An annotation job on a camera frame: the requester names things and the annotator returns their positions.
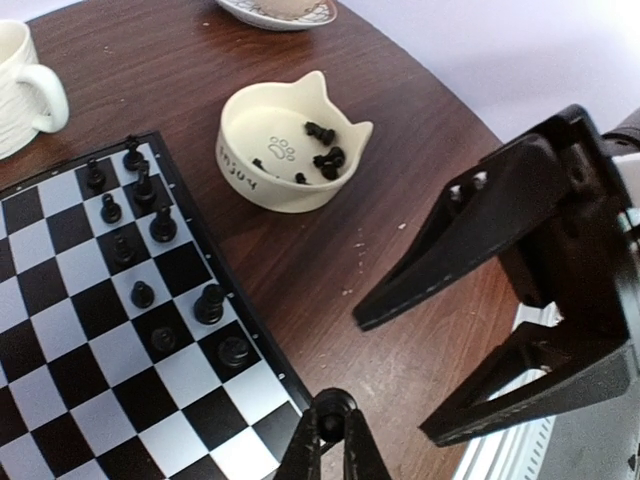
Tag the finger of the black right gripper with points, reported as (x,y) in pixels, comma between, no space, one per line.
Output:
(537,372)

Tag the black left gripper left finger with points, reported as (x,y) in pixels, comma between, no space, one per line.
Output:
(302,459)

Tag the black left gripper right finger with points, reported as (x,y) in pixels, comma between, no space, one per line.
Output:
(362,459)

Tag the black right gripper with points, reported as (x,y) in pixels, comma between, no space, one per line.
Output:
(583,258)

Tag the black chess pawn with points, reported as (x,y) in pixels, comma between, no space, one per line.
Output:
(142,295)
(95,176)
(133,158)
(124,253)
(111,212)
(332,406)
(163,339)

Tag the black chess piece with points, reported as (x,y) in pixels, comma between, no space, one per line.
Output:
(208,308)
(163,228)
(233,352)
(325,135)
(143,190)
(330,163)

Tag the cream bowl of black pieces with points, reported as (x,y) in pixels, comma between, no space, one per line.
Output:
(265,155)

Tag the black chess piece in bowl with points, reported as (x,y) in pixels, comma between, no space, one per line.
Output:
(330,163)
(325,135)

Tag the black and white chessboard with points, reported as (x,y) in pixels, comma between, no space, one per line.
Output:
(84,394)

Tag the floral patterned saucer plate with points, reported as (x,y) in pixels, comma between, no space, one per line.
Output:
(282,16)

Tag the white ribbed ceramic mug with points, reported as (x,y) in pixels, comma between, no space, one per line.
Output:
(33,98)

